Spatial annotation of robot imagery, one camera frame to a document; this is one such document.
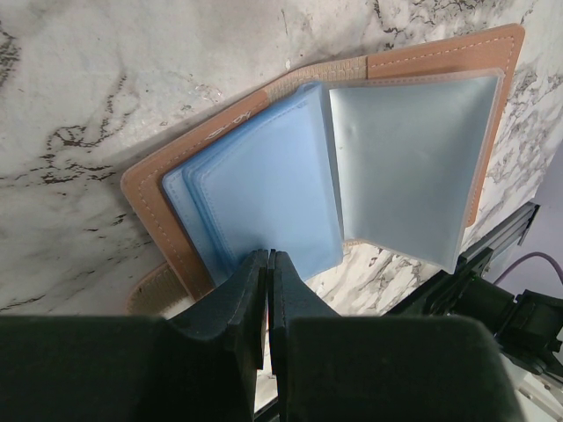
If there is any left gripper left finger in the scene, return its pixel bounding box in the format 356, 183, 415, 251
1, 251, 268, 421

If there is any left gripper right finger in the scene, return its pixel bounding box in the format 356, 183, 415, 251
268, 251, 524, 421

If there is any tan leather card holder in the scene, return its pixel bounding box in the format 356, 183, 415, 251
121, 24, 525, 299

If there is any aluminium frame rail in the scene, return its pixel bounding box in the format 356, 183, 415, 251
457, 201, 540, 269

